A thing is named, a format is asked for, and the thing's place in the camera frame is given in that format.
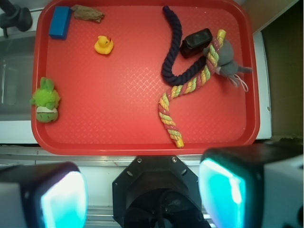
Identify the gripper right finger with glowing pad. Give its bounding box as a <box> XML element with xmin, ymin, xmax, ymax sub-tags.
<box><xmin>198</xmin><ymin>143</ymin><xmax>304</xmax><ymax>228</ymax></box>

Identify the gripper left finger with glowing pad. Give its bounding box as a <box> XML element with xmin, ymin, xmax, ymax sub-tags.
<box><xmin>0</xmin><ymin>162</ymin><xmax>88</xmax><ymax>228</ymax></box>

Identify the yellow rubber duck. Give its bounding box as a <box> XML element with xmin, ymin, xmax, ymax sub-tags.
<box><xmin>94</xmin><ymin>35</ymin><xmax>114</xmax><ymax>55</ymax></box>

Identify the green plush toy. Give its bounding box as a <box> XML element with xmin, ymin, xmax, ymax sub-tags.
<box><xmin>30</xmin><ymin>77</ymin><xmax>61</xmax><ymax>123</ymax></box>

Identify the red plastic tray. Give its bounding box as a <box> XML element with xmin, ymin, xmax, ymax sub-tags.
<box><xmin>31</xmin><ymin>0</ymin><xmax>260</xmax><ymax>156</ymax></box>

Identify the grey plush mouse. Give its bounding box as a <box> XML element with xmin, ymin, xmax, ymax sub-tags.
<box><xmin>200</xmin><ymin>38</ymin><xmax>253</xmax><ymax>92</ymax></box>

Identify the clear plastic bin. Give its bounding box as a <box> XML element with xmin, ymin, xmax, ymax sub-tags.
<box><xmin>0</xmin><ymin>32</ymin><xmax>36</xmax><ymax>121</ymax></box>

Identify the black rectangular box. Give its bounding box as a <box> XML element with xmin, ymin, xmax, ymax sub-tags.
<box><xmin>180</xmin><ymin>28</ymin><xmax>213</xmax><ymax>58</ymax></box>

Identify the blue rectangular block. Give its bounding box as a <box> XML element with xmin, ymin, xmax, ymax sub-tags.
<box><xmin>49</xmin><ymin>6</ymin><xmax>72</xmax><ymax>40</ymax></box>

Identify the brown wood piece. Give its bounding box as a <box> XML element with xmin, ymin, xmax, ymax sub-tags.
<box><xmin>71</xmin><ymin>5</ymin><xmax>105</xmax><ymax>23</ymax></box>

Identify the dark navy rope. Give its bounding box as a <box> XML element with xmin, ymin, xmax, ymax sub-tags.
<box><xmin>161</xmin><ymin>5</ymin><xmax>208</xmax><ymax>86</ymax></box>

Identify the multicolour braided rope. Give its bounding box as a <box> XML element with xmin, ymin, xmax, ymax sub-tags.
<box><xmin>158</xmin><ymin>29</ymin><xmax>227</xmax><ymax>149</ymax></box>

